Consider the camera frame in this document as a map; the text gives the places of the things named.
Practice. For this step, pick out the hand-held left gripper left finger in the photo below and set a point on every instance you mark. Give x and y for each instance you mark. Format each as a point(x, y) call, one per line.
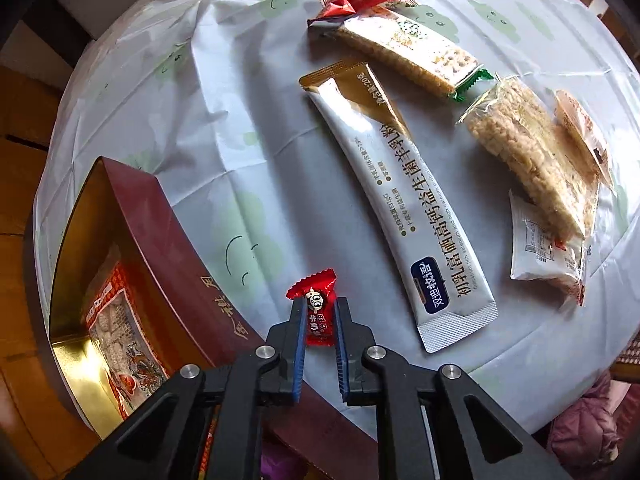
point(300, 340)

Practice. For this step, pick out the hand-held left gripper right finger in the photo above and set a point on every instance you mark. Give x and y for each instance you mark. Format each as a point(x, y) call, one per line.
point(341, 350)

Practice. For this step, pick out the small red candy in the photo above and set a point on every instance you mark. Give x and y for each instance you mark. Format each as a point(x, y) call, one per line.
point(315, 305)

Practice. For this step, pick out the maroon gift box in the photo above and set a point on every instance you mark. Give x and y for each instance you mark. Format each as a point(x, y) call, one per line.
point(165, 260)

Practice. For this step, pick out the long white gold sachet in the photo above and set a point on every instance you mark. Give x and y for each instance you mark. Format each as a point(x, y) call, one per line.
point(395, 200)

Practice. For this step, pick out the red printed snack packet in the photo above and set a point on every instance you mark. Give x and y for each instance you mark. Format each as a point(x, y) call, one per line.
point(115, 325)

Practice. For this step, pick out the white snack packet red label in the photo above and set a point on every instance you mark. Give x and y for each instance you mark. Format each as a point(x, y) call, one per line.
point(535, 250)

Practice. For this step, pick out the cloud print plastic tablecloth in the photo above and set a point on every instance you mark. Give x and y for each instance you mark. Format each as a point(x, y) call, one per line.
point(225, 110)

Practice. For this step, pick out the mauve quilted jacket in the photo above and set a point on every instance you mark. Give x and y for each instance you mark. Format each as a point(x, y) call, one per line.
point(590, 425)

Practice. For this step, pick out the clear rice crisp bar packet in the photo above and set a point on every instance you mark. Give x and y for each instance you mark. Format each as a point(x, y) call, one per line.
point(520, 150)

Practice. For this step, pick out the cracker packet with green end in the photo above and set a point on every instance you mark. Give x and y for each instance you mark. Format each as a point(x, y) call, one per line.
point(400, 45)

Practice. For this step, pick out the small orange snack packet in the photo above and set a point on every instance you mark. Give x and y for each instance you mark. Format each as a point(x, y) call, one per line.
point(582, 130)

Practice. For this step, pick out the red foil snack wrapper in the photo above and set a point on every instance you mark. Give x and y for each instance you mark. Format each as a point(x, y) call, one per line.
point(360, 0)

